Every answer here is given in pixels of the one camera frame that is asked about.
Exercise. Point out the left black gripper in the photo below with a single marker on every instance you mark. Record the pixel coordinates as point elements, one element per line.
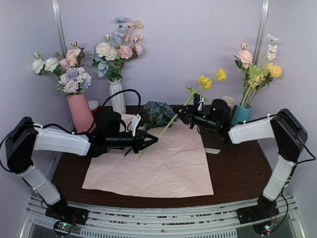
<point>143,145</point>

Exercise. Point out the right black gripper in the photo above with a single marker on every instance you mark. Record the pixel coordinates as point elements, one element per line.
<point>192,119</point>

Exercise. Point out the blue hydrangea stem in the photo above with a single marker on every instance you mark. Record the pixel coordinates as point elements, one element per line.
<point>154,114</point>

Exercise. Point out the small yellow flower stem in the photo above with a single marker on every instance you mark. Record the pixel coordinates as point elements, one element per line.
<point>205,84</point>

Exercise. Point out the pink wrapping paper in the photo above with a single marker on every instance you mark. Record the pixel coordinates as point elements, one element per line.
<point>174,167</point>

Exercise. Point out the cream printed ribbon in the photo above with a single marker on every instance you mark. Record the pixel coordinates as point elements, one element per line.
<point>212,151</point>

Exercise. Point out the pink peony stem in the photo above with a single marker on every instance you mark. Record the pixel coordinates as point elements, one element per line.
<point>243,61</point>

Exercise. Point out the cream yellow rose stem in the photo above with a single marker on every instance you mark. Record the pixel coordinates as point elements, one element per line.
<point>255,79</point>

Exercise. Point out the white carnation stem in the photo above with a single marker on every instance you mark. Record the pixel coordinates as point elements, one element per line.
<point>270,52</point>

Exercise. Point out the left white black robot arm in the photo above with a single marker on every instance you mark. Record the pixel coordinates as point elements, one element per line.
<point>28,137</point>

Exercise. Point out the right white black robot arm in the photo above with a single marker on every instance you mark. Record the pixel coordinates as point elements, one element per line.
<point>289,135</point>

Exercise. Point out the white ribbed vase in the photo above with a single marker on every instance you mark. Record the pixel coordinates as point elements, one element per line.
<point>118,101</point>

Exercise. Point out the teal vase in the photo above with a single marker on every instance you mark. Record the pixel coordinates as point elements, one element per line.
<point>242,113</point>

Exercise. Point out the pink vase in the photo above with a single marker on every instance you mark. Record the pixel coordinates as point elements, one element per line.
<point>81,113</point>

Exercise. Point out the pastel flowers in white vase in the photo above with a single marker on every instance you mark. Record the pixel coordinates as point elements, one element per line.
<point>122,45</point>

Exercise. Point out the pastel flowers in pink vase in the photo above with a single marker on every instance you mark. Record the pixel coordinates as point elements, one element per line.
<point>71,76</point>

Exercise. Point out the cream floral mug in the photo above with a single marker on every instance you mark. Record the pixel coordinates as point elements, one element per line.
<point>231,102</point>

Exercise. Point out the red white bowl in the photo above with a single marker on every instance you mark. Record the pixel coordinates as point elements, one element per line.
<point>94,106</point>

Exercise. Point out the left round status board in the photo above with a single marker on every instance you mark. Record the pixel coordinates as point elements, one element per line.
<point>62,228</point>

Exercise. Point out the round status board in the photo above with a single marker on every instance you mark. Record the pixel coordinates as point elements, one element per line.
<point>62,228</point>
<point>266,227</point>

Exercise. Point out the right round status board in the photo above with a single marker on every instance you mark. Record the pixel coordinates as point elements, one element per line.
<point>266,227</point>

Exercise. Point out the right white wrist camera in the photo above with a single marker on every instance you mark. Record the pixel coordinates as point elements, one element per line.
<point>198,102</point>

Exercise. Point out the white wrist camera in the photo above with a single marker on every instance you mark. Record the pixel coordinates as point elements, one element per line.
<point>198,102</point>
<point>134,124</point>

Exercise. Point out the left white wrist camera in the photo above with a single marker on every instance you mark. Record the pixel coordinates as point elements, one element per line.
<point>134,124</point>

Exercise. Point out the aluminium rail base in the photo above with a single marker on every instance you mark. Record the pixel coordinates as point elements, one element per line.
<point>213,221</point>

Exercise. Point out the right aluminium post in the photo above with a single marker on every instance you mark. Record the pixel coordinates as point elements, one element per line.
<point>261,32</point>

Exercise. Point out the aluminium post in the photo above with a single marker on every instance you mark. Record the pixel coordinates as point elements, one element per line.
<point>59,25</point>
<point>261,32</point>

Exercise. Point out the left aluminium post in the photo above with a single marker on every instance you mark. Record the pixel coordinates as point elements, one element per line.
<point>59,25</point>

